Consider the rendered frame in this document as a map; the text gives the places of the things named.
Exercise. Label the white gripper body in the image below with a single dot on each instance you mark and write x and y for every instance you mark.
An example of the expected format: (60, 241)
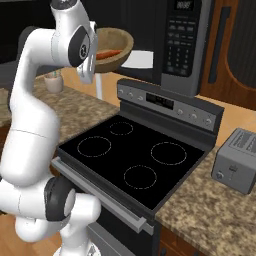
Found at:
(89, 68)

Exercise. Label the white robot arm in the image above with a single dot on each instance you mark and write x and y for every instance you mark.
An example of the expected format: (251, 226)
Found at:
(31, 146)

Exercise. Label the orange carrot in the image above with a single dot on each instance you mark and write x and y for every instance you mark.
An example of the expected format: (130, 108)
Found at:
(108, 54)

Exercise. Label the brown wooden bowl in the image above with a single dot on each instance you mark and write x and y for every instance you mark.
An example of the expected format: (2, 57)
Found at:
(115, 65)

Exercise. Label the white microwave turntable plate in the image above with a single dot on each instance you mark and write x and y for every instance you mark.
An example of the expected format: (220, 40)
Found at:
(140, 60)

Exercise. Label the black microwave oven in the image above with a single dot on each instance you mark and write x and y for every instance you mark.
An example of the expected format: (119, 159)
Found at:
(181, 43)

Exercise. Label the brown wooden cupboard door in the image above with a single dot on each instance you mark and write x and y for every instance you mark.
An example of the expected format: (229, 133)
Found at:
(238, 50)

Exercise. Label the beige pot with tools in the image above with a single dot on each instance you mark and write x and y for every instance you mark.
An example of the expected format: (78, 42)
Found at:
(54, 83)

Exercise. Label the grey stove knob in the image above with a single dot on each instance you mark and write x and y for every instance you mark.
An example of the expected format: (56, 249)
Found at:
(193, 116)
(130, 95)
(120, 90)
(208, 121)
(180, 111)
(140, 98)

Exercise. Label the black and grey stove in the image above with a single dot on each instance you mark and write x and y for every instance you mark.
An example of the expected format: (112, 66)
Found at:
(133, 156)

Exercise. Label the grey toaster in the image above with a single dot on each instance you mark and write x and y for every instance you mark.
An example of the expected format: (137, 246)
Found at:
(236, 163)

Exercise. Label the brown wooden base cupboard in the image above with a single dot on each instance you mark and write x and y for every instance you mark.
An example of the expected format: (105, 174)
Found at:
(176, 245)

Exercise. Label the white upright post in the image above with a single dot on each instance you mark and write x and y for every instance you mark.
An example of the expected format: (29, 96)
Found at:
(99, 86)

